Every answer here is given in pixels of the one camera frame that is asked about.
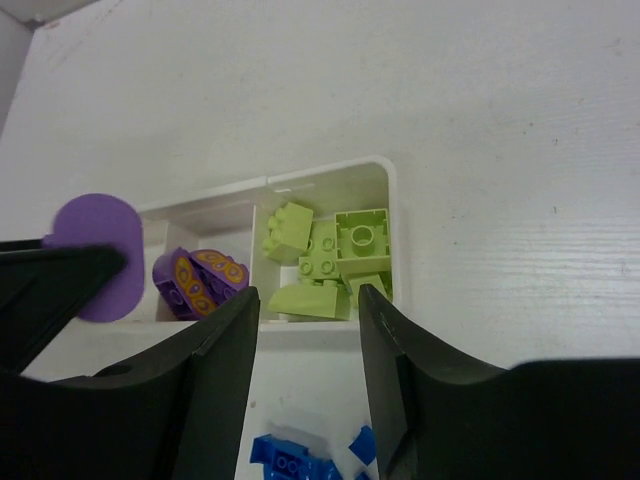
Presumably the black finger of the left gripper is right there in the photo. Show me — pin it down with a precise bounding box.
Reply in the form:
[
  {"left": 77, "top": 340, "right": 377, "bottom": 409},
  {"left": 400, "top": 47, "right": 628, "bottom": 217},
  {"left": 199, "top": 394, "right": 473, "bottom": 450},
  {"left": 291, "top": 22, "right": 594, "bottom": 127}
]
[{"left": 1, "top": 239, "right": 115, "bottom": 373}]

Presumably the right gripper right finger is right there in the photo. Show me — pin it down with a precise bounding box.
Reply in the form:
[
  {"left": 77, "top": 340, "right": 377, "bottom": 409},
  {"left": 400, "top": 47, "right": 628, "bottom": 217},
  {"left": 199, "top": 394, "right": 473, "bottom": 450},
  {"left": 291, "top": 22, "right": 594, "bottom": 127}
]
[{"left": 359, "top": 285, "right": 639, "bottom": 479}]

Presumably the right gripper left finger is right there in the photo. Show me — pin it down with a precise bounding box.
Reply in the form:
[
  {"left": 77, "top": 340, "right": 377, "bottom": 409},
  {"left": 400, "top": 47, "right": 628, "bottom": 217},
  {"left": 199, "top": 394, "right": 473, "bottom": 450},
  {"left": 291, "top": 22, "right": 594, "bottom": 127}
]
[{"left": 1, "top": 287, "right": 260, "bottom": 479}]

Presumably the purple round flower lego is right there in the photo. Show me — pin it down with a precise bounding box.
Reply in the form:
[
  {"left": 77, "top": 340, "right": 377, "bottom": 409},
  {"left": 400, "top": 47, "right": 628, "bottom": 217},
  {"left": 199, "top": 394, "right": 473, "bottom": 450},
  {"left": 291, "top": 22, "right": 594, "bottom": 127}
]
[{"left": 42, "top": 193, "right": 145, "bottom": 323}]

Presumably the purple butterfly lego brick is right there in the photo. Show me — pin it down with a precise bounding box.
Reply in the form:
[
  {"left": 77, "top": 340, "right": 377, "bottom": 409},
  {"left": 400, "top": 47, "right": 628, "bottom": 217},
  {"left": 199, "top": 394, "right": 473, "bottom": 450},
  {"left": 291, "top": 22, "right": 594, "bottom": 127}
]
[{"left": 152, "top": 247, "right": 249, "bottom": 321}]

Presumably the light green lego brick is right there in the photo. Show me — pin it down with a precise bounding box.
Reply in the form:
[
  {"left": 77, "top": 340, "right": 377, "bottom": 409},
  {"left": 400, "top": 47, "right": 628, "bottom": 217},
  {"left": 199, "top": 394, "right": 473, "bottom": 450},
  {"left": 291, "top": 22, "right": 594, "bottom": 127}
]
[{"left": 334, "top": 209, "right": 391, "bottom": 276}]

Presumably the small light green lego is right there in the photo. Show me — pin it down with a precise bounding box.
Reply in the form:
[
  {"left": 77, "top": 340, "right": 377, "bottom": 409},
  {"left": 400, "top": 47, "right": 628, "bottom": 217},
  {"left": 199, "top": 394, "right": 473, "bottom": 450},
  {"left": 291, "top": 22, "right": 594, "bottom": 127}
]
[{"left": 262, "top": 202, "right": 314, "bottom": 265}]

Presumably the small blue lego piece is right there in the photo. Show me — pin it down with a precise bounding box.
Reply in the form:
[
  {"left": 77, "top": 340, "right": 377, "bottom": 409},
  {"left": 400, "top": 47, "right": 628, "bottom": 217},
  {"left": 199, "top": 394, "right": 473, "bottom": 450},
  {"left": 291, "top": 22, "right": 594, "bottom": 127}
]
[{"left": 348, "top": 425, "right": 376, "bottom": 466}]

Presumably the blue lego arch cluster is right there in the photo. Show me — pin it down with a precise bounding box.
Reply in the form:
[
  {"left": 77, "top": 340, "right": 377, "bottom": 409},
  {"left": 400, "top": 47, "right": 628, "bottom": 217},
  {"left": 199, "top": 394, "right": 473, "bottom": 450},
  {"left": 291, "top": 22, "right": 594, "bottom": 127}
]
[{"left": 249, "top": 434, "right": 343, "bottom": 480}]

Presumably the white three-compartment tray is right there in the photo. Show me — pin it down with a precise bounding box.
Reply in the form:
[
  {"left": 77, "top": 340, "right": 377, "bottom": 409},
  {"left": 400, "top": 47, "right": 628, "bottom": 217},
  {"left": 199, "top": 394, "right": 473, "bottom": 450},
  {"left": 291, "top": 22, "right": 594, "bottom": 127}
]
[{"left": 139, "top": 155, "right": 400, "bottom": 301}]

